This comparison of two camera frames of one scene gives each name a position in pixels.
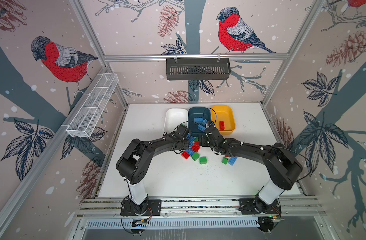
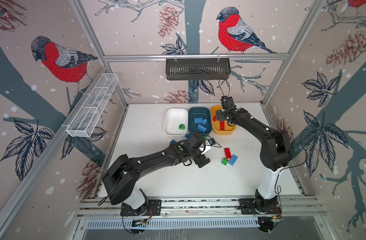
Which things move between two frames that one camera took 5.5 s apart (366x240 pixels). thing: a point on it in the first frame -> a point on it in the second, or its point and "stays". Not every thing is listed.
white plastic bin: (174, 117) stays
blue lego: (201, 128) stays
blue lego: (232, 160) stays
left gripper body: (185, 143) -> (198, 157)
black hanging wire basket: (195, 69) stays
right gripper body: (206, 141) -> (222, 115)
